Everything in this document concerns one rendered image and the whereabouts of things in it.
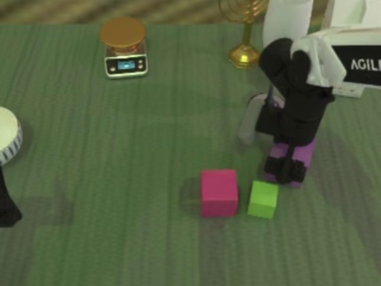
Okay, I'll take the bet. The purple block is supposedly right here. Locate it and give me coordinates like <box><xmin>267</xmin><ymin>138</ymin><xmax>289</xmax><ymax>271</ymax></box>
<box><xmin>263</xmin><ymin>139</ymin><xmax>317</xmax><ymax>190</ymax></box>

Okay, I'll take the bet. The green cube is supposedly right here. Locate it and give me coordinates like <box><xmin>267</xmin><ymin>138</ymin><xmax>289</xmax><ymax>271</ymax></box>
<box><xmin>247</xmin><ymin>180</ymin><xmax>279</xmax><ymax>220</ymax></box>

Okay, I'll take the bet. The pink cube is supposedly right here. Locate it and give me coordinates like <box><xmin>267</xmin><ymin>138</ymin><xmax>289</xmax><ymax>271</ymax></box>
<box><xmin>200</xmin><ymin>169</ymin><xmax>239</xmax><ymax>218</ymax></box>

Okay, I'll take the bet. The clear plastic tube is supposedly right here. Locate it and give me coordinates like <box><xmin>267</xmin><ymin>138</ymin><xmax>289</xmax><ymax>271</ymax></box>
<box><xmin>237</xmin><ymin>93</ymin><xmax>270</xmax><ymax>146</ymax></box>

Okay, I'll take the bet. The white bowl with blue stripes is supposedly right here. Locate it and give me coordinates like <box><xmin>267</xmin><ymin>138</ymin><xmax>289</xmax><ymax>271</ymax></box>
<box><xmin>0</xmin><ymin>107</ymin><xmax>23</xmax><ymax>166</ymax></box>

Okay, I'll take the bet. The gold metal stand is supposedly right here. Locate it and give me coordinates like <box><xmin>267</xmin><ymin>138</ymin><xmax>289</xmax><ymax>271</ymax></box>
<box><xmin>218</xmin><ymin>0</ymin><xmax>270</xmax><ymax>70</ymax></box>

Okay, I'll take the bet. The green table mat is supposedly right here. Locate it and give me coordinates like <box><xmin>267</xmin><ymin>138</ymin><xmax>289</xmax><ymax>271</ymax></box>
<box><xmin>0</xmin><ymin>22</ymin><xmax>381</xmax><ymax>286</ymax></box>

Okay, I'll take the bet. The kitchen scale with copper plate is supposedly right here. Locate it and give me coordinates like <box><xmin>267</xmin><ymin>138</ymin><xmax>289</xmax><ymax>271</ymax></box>
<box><xmin>99</xmin><ymin>17</ymin><xmax>149</xmax><ymax>79</ymax></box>

